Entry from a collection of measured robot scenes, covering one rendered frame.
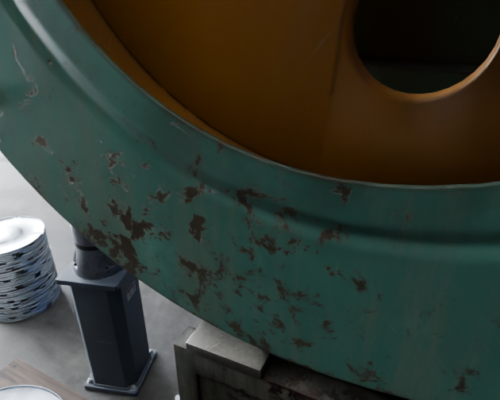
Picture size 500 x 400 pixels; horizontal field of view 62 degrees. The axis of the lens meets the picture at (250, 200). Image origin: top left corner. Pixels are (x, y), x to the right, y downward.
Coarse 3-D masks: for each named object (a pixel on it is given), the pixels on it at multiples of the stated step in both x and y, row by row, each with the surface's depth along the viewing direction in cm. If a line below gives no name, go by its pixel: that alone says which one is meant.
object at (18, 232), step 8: (24, 216) 174; (0, 224) 169; (8, 224) 169; (16, 224) 169; (24, 224) 169; (32, 224) 169; (40, 224) 169; (0, 232) 163; (8, 232) 163; (16, 232) 163; (24, 232) 164; (32, 232) 164; (0, 240) 157; (8, 240) 157; (16, 240) 158; (24, 240) 158; (32, 240) 158; (0, 248) 153; (8, 248) 153; (16, 248) 153
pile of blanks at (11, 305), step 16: (0, 256) 150; (16, 256) 153; (32, 256) 159; (48, 256) 168; (0, 272) 153; (16, 272) 155; (32, 272) 160; (48, 272) 168; (0, 288) 155; (16, 288) 158; (32, 288) 162; (48, 288) 169; (0, 304) 159; (16, 304) 161; (32, 304) 165; (48, 304) 172; (0, 320) 163; (16, 320) 164
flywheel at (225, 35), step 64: (64, 0) 33; (128, 0) 33; (192, 0) 31; (256, 0) 29; (320, 0) 27; (128, 64) 35; (192, 64) 33; (256, 64) 31; (320, 64) 29; (256, 128) 33; (320, 128) 31; (384, 128) 29; (448, 128) 27
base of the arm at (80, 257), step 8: (80, 248) 114; (88, 248) 113; (96, 248) 113; (80, 256) 115; (88, 256) 114; (96, 256) 114; (104, 256) 116; (80, 264) 115; (88, 264) 114; (96, 264) 114; (104, 264) 116; (112, 264) 117; (80, 272) 116; (88, 272) 115; (96, 272) 115; (104, 272) 116; (112, 272) 117
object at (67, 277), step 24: (72, 264) 122; (72, 288) 118; (96, 288) 114; (120, 288) 118; (96, 312) 120; (120, 312) 121; (96, 336) 125; (120, 336) 125; (144, 336) 139; (96, 360) 130; (120, 360) 128; (144, 360) 141; (96, 384) 135; (120, 384) 134
